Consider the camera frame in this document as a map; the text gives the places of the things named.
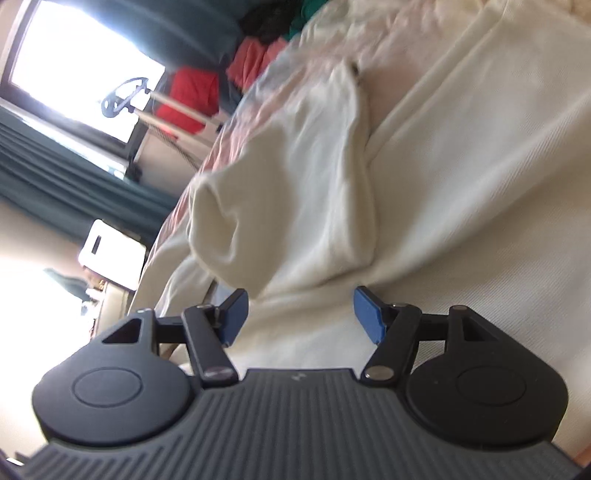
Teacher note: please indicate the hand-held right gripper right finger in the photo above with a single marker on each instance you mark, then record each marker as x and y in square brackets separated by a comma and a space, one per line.
[369, 318]

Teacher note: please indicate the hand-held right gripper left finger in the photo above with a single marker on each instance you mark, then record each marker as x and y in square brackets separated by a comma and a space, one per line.
[234, 317]

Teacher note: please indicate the cream white sweatshirt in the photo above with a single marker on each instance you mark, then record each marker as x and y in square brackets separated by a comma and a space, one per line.
[438, 194]

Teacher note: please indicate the white drying rack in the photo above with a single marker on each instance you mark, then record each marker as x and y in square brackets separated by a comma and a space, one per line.
[180, 121]

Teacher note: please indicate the teal curtain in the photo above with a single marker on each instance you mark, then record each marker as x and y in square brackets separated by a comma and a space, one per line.
[69, 170]

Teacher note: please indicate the red cloth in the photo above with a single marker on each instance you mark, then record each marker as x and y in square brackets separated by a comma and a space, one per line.
[191, 97]

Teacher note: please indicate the pink floral bed sheet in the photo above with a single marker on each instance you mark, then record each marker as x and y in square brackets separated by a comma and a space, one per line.
[277, 92]

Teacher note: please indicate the coral pink cloth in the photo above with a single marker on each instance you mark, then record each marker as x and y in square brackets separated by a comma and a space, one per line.
[254, 57]

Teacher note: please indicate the black cloth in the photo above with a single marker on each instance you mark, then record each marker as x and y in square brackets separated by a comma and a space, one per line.
[270, 21]

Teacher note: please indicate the window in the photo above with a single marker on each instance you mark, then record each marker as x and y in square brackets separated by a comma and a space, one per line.
[78, 60]

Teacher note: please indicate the green cloth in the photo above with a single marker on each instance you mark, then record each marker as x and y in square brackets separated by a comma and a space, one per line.
[314, 14]

